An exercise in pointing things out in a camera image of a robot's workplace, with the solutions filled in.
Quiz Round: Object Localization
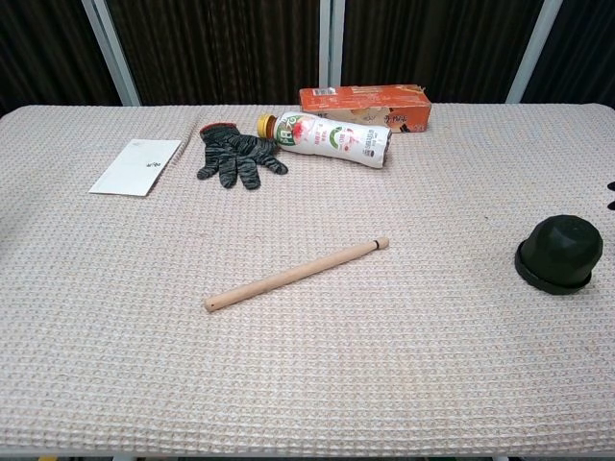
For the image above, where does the black plastic cup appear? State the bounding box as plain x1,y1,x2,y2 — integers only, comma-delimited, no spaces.
521,214,604,289

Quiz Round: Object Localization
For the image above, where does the black grey knit glove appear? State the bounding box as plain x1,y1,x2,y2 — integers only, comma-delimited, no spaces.
196,122,289,191

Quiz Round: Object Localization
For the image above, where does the orange cardboard box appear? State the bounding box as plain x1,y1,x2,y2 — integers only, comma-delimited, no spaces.
298,84,431,135

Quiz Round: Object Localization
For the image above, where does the white paper card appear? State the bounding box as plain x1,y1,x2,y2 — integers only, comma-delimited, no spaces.
87,138,184,198

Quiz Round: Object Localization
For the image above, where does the dark brown partition panel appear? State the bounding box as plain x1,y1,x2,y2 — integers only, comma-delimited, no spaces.
105,0,323,107
0,0,121,117
521,0,615,105
340,0,548,105

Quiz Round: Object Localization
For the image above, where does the white labelled drink bottle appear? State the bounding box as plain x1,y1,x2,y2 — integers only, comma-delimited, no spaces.
256,110,394,169

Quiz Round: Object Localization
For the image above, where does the wooden stick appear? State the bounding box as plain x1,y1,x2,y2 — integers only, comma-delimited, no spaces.
203,235,390,314

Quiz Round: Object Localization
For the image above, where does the grey partition post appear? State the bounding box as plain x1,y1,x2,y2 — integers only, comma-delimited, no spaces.
505,0,564,105
80,0,142,108
318,0,346,95

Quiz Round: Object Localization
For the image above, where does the beige waffle table cloth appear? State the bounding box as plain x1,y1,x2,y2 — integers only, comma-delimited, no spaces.
0,102,615,455

